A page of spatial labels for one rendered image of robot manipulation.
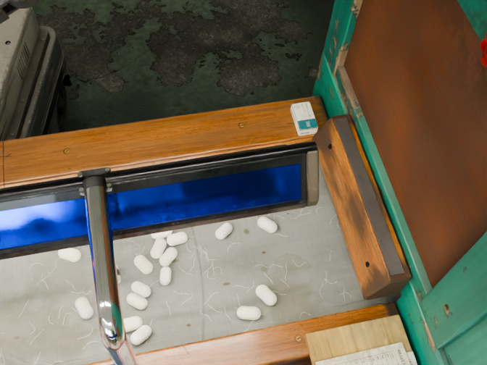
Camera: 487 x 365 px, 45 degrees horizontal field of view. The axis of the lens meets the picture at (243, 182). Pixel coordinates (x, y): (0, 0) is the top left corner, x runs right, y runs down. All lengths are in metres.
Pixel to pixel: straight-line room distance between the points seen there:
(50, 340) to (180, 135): 0.41
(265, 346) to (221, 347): 0.07
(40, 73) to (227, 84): 0.69
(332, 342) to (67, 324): 0.40
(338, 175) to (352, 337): 0.26
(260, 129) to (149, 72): 1.15
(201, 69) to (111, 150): 1.16
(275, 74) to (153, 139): 1.17
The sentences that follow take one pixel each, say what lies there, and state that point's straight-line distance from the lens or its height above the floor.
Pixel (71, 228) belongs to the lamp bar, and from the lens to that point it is 0.64.
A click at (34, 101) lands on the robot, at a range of 1.71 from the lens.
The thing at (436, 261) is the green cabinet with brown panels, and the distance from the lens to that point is 0.83.
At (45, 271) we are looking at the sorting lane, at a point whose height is 0.74.
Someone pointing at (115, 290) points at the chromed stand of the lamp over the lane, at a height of 1.12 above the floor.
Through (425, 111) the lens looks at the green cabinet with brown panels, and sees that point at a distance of 0.79.
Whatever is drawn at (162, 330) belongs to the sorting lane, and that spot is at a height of 0.74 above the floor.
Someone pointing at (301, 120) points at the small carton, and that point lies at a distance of 1.07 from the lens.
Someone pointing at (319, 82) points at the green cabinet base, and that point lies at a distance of 1.15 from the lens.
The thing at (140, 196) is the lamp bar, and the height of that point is 1.09.
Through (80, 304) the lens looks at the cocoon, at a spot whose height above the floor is 0.76.
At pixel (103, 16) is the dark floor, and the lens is 2.39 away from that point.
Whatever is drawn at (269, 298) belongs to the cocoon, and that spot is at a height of 0.76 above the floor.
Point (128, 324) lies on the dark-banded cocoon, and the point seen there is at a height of 0.76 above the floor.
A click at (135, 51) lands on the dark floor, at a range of 2.25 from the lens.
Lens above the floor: 1.63
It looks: 59 degrees down
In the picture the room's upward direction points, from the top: 6 degrees clockwise
